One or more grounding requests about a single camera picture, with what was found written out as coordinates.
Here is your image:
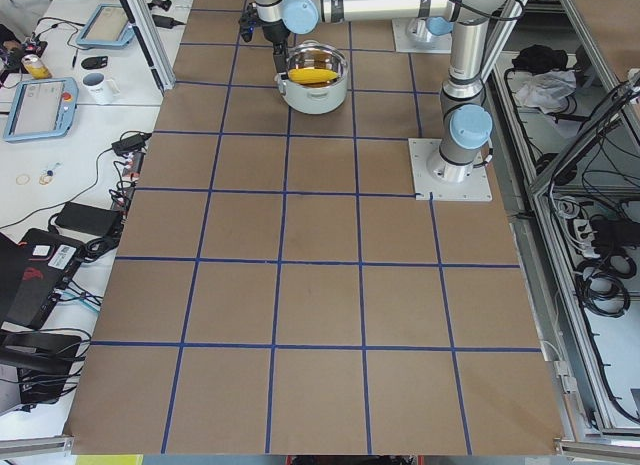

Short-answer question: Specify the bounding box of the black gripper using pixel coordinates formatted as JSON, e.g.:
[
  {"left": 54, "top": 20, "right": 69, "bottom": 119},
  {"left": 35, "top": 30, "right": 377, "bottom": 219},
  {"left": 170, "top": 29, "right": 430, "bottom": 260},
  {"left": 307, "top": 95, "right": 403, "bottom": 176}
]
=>
[{"left": 262, "top": 22, "right": 290, "bottom": 75}]

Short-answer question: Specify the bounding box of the yellow corn cob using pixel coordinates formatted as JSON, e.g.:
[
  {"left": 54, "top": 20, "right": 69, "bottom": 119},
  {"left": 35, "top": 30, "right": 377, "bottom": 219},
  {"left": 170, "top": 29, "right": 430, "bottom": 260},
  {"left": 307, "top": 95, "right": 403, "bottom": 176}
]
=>
[{"left": 287, "top": 67, "right": 339, "bottom": 86}]

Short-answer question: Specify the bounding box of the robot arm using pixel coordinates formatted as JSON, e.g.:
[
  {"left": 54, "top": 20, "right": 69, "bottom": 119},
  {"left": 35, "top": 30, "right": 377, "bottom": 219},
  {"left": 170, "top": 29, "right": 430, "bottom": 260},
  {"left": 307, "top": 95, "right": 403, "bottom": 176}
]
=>
[{"left": 239, "top": 0, "right": 524, "bottom": 183}]

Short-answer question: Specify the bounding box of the pale green steel pot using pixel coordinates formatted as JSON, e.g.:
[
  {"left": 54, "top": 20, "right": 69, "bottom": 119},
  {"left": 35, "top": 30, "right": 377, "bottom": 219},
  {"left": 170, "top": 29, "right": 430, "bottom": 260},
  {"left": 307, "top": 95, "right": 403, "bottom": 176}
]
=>
[{"left": 274, "top": 40, "right": 349, "bottom": 115}]

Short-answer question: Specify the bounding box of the black power adapter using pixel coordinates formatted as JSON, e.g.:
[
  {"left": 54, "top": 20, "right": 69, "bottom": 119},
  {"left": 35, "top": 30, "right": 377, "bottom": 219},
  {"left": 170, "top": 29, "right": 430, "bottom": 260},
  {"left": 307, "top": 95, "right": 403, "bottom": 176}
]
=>
[{"left": 152, "top": 14, "right": 185, "bottom": 29}]

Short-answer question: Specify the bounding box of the black power brick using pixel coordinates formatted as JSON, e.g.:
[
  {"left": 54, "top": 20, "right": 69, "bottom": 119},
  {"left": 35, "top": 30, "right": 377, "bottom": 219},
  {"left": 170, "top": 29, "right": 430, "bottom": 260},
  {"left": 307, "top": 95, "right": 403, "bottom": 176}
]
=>
[{"left": 111, "top": 132, "right": 152, "bottom": 156}]

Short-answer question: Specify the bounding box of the teach pendant far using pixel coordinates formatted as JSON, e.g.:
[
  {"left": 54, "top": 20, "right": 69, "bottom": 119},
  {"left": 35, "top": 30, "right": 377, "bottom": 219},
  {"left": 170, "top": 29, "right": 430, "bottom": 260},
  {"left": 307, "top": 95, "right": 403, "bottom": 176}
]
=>
[{"left": 76, "top": 4, "right": 135, "bottom": 49}]

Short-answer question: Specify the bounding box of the teach pendant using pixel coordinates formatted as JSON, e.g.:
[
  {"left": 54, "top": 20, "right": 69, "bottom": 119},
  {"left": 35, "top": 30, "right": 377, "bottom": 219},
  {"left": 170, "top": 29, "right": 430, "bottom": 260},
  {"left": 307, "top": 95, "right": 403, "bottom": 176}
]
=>
[
  {"left": 3, "top": 77, "right": 79, "bottom": 143},
  {"left": 76, "top": 4, "right": 135, "bottom": 49}
]

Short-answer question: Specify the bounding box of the white mug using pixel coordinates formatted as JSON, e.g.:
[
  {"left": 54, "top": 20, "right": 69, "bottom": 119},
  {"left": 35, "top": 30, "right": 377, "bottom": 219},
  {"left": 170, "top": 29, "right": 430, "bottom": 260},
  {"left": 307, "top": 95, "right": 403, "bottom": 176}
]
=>
[{"left": 82, "top": 72, "right": 121, "bottom": 105}]

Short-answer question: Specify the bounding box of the black round object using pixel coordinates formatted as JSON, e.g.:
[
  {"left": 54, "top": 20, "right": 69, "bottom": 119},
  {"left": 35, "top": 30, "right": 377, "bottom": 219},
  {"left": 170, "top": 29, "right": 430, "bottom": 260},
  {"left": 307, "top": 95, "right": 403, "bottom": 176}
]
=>
[{"left": 81, "top": 55, "right": 108, "bottom": 70}]

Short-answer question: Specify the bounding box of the brown table mat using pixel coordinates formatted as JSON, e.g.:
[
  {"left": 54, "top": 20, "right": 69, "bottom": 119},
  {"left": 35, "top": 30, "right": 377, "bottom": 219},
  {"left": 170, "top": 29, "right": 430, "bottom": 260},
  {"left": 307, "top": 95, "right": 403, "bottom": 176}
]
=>
[{"left": 66, "top": 0, "right": 562, "bottom": 455}]

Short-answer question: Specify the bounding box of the teach pendant near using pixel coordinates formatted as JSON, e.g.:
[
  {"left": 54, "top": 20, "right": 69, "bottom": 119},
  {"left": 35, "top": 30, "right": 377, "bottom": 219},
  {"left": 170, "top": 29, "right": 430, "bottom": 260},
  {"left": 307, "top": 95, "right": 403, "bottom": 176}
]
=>
[{"left": 3, "top": 77, "right": 79, "bottom": 143}]

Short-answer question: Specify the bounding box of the black electronics box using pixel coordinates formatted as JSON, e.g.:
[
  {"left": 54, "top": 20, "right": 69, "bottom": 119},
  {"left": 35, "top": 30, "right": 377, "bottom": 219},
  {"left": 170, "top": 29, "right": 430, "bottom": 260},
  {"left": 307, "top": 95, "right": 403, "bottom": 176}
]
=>
[{"left": 55, "top": 202, "right": 121, "bottom": 237}]

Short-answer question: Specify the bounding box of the yellow drink can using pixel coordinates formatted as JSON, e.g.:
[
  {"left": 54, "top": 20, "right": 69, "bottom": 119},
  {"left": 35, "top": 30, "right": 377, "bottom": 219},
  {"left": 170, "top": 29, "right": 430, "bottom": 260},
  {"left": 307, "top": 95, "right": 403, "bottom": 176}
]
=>
[{"left": 21, "top": 54, "right": 52, "bottom": 80}]

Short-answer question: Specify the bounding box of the black laptop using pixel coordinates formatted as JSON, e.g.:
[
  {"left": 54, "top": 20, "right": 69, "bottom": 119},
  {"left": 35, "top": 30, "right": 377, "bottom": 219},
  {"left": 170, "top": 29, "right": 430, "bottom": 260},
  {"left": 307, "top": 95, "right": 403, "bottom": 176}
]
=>
[{"left": 1, "top": 228, "right": 84, "bottom": 330}]

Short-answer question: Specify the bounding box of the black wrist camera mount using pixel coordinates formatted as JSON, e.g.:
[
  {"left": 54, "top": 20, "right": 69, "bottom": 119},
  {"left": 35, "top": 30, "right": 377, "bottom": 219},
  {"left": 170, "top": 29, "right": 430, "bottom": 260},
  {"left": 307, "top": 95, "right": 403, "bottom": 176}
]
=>
[{"left": 238, "top": 3, "right": 259, "bottom": 43}]

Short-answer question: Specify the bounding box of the aluminium frame post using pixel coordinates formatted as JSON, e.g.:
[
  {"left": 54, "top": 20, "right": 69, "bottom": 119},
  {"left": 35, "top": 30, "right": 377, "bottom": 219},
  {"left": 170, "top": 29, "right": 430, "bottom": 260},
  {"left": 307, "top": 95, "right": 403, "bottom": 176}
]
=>
[{"left": 119, "top": 0, "right": 176, "bottom": 93}]

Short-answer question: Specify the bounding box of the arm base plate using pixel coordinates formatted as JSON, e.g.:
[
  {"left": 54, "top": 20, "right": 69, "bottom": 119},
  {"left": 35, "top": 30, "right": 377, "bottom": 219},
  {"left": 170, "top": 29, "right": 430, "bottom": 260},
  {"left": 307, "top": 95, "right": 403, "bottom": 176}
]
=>
[
  {"left": 392, "top": 17, "right": 453, "bottom": 54},
  {"left": 408, "top": 138, "right": 493, "bottom": 202}
]

